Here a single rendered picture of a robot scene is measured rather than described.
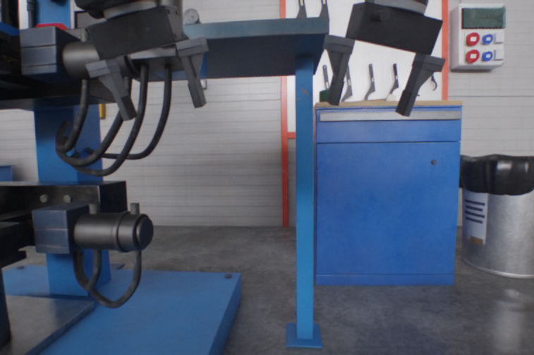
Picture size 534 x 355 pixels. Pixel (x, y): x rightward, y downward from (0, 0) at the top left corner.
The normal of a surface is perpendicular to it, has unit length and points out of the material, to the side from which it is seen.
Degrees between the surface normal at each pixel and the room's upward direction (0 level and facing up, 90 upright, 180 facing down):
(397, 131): 90
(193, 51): 113
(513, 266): 93
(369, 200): 90
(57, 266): 90
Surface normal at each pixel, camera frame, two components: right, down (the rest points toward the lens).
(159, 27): -0.10, 0.47
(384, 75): -0.07, 0.08
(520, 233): -0.40, 0.14
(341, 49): 0.11, 0.47
